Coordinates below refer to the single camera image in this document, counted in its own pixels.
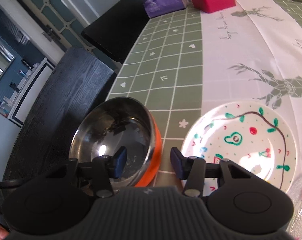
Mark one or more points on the white door with glass panels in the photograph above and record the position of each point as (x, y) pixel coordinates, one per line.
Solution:
(58, 7)

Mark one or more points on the white shelf unit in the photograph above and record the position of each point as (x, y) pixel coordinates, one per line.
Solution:
(28, 90)

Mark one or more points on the white printed table runner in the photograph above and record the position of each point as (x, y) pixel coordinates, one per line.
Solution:
(241, 55)

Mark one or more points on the green checked tablecloth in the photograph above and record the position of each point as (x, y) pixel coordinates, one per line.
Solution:
(166, 80)

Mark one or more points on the black wooden chair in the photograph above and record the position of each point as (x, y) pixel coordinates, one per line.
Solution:
(53, 110)
(116, 25)

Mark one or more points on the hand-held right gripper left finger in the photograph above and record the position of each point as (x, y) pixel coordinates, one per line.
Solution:
(121, 160)

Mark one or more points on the steel bowl with orange outside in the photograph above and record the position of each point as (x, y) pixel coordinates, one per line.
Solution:
(116, 120)

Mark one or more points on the purple tissue packet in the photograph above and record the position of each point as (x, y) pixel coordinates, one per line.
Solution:
(163, 3)

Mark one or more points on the white painted plate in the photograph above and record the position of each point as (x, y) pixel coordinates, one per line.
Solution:
(241, 135)

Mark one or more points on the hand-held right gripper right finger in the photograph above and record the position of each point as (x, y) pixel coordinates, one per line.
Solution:
(176, 162)

